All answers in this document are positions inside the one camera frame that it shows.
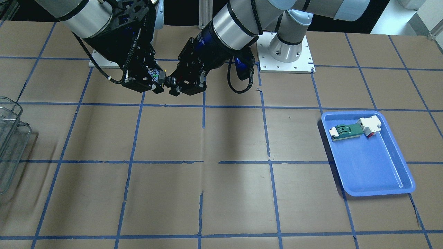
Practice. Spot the green circuit board part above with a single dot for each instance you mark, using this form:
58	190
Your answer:
342	131

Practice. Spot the white terminal block part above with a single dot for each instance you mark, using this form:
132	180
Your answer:
370	126

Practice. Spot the blue plastic tray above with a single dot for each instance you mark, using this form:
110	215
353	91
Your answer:
368	166

